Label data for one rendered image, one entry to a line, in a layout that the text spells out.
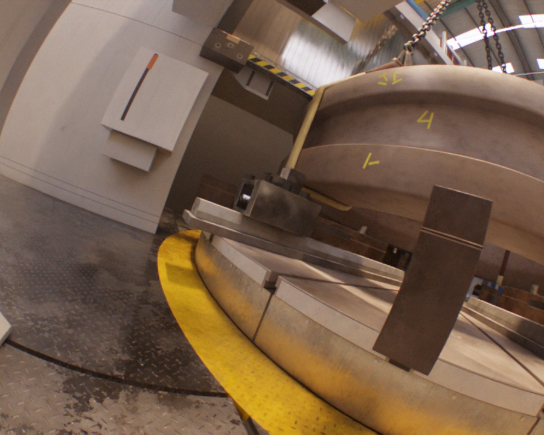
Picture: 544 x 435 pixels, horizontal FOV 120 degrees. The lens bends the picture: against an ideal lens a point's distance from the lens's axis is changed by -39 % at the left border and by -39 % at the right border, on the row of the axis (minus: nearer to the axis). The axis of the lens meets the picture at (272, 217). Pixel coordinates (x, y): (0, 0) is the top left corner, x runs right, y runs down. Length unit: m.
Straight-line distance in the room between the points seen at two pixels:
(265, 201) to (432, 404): 1.22
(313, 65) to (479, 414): 2.99
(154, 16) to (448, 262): 2.84
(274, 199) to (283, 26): 2.09
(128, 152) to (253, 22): 1.78
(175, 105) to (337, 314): 1.74
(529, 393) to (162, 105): 2.39
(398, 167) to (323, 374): 1.06
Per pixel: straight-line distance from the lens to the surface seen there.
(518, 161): 1.63
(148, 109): 2.03
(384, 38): 4.08
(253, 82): 2.66
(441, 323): 0.56
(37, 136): 2.70
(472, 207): 0.58
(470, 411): 0.88
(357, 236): 2.91
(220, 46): 2.46
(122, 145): 2.09
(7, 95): 0.85
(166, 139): 1.97
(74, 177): 2.49
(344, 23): 2.17
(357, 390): 0.87
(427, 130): 1.67
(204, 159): 5.06
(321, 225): 1.83
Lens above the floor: 0.50
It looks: level
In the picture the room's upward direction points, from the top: 20 degrees clockwise
